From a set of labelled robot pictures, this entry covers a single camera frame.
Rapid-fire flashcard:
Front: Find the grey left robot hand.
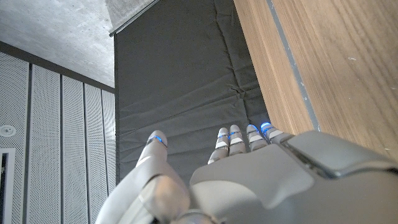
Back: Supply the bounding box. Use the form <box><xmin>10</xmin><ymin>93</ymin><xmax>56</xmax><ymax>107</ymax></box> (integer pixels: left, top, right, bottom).
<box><xmin>95</xmin><ymin>122</ymin><xmax>398</xmax><ymax>224</ymax></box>

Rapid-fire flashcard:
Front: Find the black backdrop curtain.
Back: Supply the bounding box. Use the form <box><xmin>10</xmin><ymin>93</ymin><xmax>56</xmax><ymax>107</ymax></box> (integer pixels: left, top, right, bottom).
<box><xmin>113</xmin><ymin>0</ymin><xmax>271</xmax><ymax>187</ymax></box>

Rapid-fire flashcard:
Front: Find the black backdrop stand pole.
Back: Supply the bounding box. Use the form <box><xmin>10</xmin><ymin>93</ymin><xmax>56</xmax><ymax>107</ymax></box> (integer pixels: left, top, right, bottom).
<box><xmin>108</xmin><ymin>0</ymin><xmax>161</xmax><ymax>37</ymax></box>

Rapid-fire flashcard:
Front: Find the white round ceiling sensor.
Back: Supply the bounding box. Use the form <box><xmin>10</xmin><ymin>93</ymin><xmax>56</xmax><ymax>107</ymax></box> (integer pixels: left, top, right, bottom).
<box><xmin>0</xmin><ymin>124</ymin><xmax>17</xmax><ymax>138</ymax></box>

